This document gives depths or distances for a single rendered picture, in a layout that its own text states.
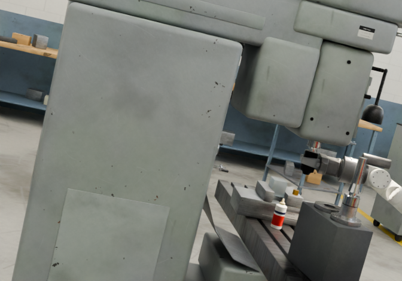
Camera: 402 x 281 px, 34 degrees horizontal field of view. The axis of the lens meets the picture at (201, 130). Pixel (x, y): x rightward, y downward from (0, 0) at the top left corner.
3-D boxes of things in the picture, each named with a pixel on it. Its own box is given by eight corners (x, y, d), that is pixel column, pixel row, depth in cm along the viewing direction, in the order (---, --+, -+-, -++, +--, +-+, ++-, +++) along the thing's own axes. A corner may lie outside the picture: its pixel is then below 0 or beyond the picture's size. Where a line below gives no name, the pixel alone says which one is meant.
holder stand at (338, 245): (319, 261, 206) (336, 202, 203) (356, 293, 186) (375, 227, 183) (286, 257, 202) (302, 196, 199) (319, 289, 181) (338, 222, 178)
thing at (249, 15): (297, 55, 223) (311, -3, 220) (319, 61, 201) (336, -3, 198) (63, -2, 206) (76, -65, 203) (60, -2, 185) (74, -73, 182)
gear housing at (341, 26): (361, 50, 227) (368, 22, 226) (392, 55, 204) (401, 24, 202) (271, 27, 220) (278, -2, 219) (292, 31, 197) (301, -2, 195)
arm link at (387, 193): (359, 176, 224) (388, 203, 223) (364, 179, 215) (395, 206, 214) (372, 162, 223) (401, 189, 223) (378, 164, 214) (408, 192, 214)
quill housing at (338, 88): (329, 137, 230) (353, 48, 225) (352, 150, 210) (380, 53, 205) (279, 125, 226) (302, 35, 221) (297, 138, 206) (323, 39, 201)
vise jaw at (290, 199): (290, 196, 254) (293, 187, 253) (301, 208, 239) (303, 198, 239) (276, 194, 253) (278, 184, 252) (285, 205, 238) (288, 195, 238)
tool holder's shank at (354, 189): (349, 192, 187) (359, 155, 186) (359, 196, 186) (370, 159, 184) (345, 194, 184) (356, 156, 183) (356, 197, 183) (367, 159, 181)
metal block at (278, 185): (279, 193, 248) (283, 178, 248) (283, 198, 243) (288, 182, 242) (267, 191, 248) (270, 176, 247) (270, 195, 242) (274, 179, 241)
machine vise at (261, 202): (314, 219, 257) (321, 193, 255) (326, 232, 242) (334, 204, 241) (229, 202, 251) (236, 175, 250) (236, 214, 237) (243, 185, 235)
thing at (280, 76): (279, 116, 227) (298, 43, 223) (301, 130, 204) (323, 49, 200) (228, 105, 223) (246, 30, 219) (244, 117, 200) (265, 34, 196)
